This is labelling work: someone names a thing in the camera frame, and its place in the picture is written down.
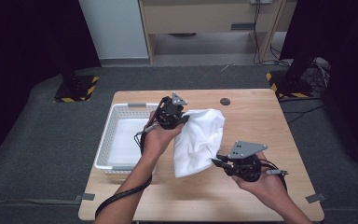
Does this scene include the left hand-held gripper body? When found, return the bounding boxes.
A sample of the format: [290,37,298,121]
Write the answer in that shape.
[154,91,189,131]

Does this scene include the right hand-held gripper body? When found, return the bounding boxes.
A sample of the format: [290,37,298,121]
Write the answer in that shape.
[227,140,269,183]

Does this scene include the white printed t-shirt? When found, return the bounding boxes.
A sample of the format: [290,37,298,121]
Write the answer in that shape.
[172,107,227,179]

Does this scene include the white plastic basket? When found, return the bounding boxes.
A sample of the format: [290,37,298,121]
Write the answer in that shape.
[93,102,162,175]

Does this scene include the person's left hand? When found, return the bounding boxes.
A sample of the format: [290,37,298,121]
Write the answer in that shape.
[141,111,185,161]

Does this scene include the person's right hand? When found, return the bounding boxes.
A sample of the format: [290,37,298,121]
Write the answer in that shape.
[231,151,289,206]

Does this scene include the grey tape strip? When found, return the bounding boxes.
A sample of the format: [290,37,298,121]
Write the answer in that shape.
[305,192,326,203]
[74,192,96,202]

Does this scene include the black stand with striped base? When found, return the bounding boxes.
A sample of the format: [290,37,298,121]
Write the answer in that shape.
[265,57,314,99]
[54,63,100,103]

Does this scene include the light wooden desk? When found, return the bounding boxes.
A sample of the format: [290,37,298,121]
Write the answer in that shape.
[138,0,297,63]

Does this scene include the white partition panel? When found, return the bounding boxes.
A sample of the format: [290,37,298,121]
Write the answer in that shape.
[78,0,150,60]

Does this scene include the black curtain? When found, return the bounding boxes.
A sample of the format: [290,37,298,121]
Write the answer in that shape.
[0,0,102,175]
[279,0,358,171]

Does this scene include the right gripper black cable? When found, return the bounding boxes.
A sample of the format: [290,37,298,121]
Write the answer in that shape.
[259,158,290,190]

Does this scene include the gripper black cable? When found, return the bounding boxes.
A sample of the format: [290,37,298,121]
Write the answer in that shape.
[94,122,161,218]
[259,158,290,190]

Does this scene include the black floor cable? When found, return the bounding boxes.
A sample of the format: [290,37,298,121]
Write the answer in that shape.
[281,104,325,124]

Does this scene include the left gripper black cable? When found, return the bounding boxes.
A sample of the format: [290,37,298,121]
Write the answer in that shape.
[94,122,161,218]

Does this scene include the hanging black cables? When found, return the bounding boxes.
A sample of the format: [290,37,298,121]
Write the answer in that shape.
[253,3,290,66]

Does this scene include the tangled floor cable bundle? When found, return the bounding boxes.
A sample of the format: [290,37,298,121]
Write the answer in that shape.
[304,57,331,94]

